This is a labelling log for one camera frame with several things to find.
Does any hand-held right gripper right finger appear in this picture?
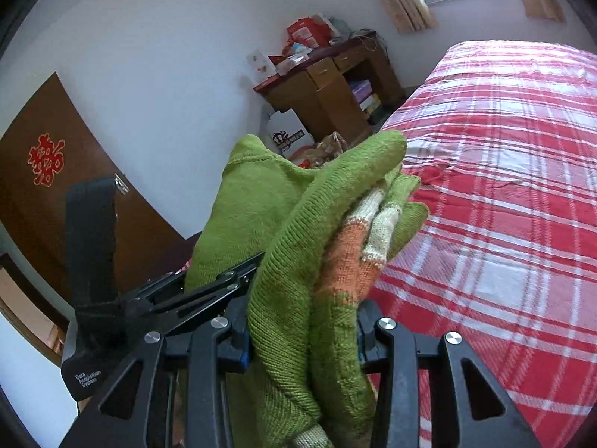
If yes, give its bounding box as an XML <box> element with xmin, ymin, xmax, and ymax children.
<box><xmin>357</xmin><ymin>301</ymin><xmax>542</xmax><ymax>448</ymax></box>

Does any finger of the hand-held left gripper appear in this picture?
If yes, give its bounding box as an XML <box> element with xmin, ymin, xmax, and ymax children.
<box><xmin>151</xmin><ymin>252</ymin><xmax>266</xmax><ymax>337</ymax></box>
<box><xmin>125</xmin><ymin>268</ymin><xmax>188</xmax><ymax>311</ymax></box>

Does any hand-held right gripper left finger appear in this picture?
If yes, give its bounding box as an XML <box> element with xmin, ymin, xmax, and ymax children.
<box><xmin>60</xmin><ymin>296</ymin><xmax>251</xmax><ymax>448</ymax></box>

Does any green knitted striped sweater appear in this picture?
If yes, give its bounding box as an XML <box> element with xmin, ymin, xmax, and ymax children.
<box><xmin>187</xmin><ymin>130</ymin><xmax>430</xmax><ymax>448</ymax></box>

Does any brown wooden door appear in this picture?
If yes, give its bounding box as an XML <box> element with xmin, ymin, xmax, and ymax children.
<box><xmin>0</xmin><ymin>72</ymin><xmax>187</xmax><ymax>369</ymax></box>

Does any red paper door decoration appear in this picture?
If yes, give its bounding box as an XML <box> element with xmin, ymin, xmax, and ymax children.
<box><xmin>28</xmin><ymin>133</ymin><xmax>66</xmax><ymax>187</ymax></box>

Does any white paper bag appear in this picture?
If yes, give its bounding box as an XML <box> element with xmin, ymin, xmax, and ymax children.
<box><xmin>266</xmin><ymin>109</ymin><xmax>316</xmax><ymax>159</ymax></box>

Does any beige woven bag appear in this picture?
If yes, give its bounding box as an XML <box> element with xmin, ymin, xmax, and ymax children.
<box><xmin>316</xmin><ymin>133</ymin><xmax>348</xmax><ymax>158</ymax></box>

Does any red plaid bed sheet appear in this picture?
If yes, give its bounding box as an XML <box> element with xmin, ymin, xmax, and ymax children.
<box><xmin>368</xmin><ymin>40</ymin><xmax>597</xmax><ymax>448</ymax></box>

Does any brown wooden desk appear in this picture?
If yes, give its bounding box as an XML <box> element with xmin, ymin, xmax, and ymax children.
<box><xmin>253</xmin><ymin>35</ymin><xmax>406</xmax><ymax>145</ymax></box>

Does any stack of boxes under desk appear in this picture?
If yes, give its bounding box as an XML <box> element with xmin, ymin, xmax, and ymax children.
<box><xmin>347</xmin><ymin>79</ymin><xmax>382</xmax><ymax>118</ymax></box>

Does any red gift bag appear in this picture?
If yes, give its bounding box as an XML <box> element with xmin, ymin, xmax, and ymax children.
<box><xmin>285</xmin><ymin>17</ymin><xmax>335</xmax><ymax>51</ymax></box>

